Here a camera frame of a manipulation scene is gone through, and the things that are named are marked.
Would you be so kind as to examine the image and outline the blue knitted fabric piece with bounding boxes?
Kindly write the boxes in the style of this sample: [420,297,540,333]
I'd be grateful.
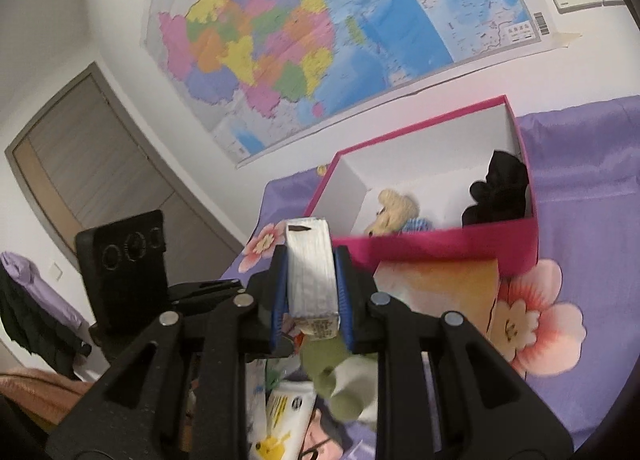
[400,216,433,234]

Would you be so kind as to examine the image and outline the colourful wall map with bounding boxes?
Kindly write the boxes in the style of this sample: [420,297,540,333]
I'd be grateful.
[140,0,583,168]

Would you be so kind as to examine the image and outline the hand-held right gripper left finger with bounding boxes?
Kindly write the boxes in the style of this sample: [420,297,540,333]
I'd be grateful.
[45,245,296,460]

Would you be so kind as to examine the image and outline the white tissue pack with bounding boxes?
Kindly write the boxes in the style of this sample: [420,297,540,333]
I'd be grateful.
[284,217,342,341]

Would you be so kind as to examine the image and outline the grey wooden door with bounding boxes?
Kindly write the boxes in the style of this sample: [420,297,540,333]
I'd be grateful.
[5,62,246,261]

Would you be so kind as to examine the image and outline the green plush toy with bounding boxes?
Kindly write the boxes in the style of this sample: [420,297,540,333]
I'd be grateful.
[299,332,381,423]

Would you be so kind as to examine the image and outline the pink cardboard box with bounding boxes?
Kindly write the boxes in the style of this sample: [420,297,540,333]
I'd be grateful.
[302,95,541,281]

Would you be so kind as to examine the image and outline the brown blanket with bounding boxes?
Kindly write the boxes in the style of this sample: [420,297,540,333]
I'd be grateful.
[0,367,108,436]

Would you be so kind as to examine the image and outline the dark hanging clothes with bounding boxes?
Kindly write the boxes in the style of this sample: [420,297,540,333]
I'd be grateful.
[0,265,93,381]

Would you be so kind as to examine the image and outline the pastel orange tissue pack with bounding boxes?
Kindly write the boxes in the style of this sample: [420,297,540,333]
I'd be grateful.
[372,257,501,341]

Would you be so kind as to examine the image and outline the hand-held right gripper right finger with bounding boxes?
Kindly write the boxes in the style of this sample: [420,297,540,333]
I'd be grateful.
[334,245,573,460]

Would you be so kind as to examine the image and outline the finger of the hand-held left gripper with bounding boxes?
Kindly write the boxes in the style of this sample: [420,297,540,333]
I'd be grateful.
[167,279,242,311]

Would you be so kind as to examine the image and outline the purple cloth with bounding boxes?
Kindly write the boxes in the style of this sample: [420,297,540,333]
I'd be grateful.
[0,251,86,341]

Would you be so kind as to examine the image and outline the purple floral bedsheet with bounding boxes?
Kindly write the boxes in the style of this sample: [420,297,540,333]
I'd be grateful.
[237,95,640,460]

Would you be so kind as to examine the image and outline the white and yellow pack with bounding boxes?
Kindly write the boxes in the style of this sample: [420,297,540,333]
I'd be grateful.
[248,380,318,460]

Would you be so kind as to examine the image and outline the beige plush toy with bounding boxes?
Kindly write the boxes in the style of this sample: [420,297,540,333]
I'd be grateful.
[362,188,420,237]

